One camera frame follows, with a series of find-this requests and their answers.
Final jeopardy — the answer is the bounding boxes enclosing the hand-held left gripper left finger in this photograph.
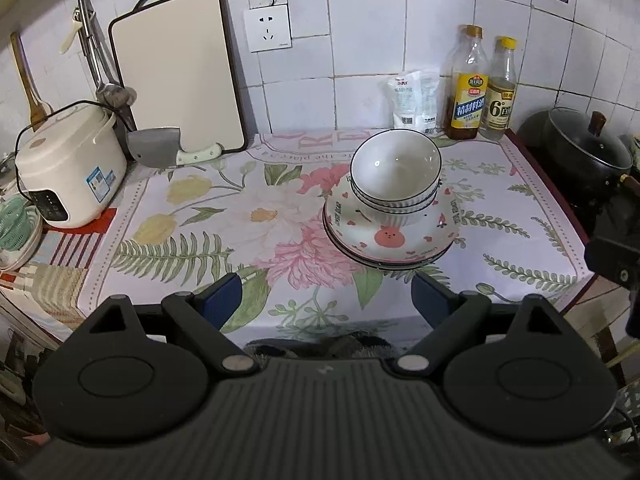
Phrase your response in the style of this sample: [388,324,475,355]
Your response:
[88,273,259,376]

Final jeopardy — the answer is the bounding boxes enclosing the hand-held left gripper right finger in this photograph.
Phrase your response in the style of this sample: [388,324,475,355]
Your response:
[389,272,561,376]

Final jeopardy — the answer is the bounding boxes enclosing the white plate sun print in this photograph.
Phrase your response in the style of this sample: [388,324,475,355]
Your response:
[326,230,459,266]

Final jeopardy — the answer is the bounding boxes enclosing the white plate dark rim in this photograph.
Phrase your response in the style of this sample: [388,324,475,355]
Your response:
[339,245,447,270]

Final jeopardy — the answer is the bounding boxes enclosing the pink bunny print plate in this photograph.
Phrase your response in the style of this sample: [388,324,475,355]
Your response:
[322,180,462,261]

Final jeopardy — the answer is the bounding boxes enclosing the white ribbed bowl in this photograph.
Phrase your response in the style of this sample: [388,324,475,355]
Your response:
[349,129,444,201]
[352,180,441,212]
[357,192,439,229]

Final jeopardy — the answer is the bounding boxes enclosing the floral tablecloth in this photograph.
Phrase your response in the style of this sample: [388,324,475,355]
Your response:
[82,127,594,349]

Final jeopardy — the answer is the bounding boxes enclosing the black cooking pot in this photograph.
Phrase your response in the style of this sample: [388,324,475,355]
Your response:
[516,106,637,212]

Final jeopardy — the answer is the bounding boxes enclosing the dark lid brown knob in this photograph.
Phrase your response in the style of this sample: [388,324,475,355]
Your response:
[547,106,634,172]

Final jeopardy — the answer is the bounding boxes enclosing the striped cloth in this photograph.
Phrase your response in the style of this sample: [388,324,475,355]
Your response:
[0,207,119,342]

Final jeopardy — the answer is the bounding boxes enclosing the yellow cap vinegar bottle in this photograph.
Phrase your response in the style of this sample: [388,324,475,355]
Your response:
[478,36,519,141]

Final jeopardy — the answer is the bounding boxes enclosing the gold cap sauce bottle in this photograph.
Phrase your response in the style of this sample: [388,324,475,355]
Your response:
[444,25,490,141]

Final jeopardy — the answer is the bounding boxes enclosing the white salt bag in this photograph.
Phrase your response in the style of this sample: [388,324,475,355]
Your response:
[385,69,441,135]

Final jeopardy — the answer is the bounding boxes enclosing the white dish under colander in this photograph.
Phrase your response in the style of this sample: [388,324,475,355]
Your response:
[0,210,46,274]

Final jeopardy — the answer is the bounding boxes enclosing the cream rice cooker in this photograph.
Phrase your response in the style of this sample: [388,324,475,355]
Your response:
[14,102,129,229]

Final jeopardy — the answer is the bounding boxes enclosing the green plastic colander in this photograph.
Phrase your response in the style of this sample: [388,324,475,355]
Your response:
[0,195,44,251]

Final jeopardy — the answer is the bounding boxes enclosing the metal ladle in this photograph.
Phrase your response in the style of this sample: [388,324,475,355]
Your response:
[77,0,137,107]

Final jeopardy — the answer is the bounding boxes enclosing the cream cutting board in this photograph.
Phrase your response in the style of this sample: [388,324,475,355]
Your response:
[108,0,250,154]

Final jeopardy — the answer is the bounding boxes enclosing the wooden spatula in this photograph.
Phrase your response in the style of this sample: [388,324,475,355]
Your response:
[10,31,54,134]

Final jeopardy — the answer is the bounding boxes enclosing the cream plastic spoon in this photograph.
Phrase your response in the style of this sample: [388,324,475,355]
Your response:
[59,10,84,55]

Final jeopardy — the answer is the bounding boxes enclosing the grey cleaver cream handle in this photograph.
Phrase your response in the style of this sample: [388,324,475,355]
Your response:
[125,127,225,169]

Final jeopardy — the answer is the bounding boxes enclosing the white wall socket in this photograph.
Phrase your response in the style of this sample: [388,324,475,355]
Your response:
[243,4,293,54]

